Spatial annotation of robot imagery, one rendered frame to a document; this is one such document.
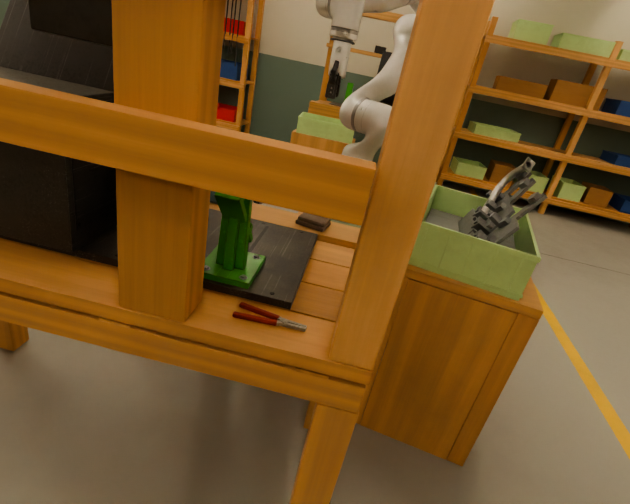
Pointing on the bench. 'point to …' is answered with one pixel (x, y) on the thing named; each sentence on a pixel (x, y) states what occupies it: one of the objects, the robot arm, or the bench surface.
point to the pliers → (267, 318)
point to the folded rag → (313, 221)
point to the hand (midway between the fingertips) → (332, 94)
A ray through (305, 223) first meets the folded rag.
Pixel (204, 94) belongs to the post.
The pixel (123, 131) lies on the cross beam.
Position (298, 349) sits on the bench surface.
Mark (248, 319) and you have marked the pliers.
